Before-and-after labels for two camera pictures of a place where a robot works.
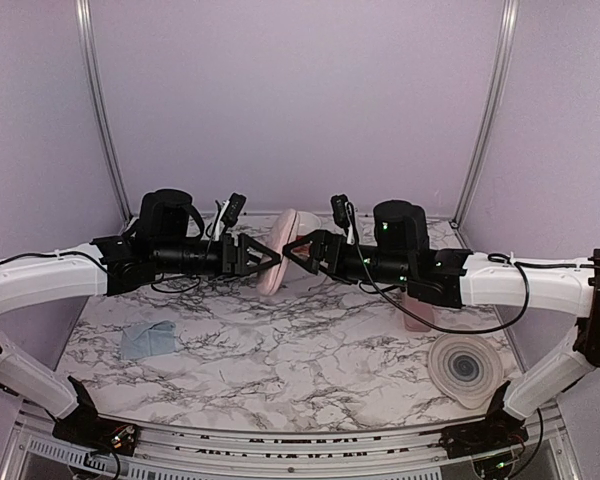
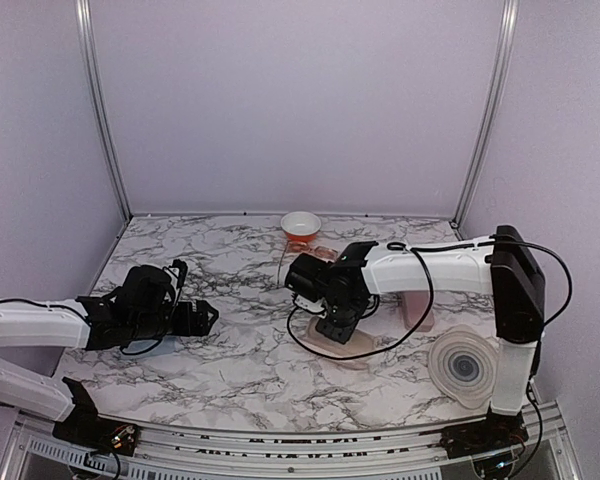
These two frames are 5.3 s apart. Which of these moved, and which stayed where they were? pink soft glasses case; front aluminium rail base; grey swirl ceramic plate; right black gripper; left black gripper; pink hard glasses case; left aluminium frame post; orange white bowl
Moved: right black gripper; left black gripper; pink soft glasses case
Stayed: left aluminium frame post; pink hard glasses case; grey swirl ceramic plate; front aluminium rail base; orange white bowl
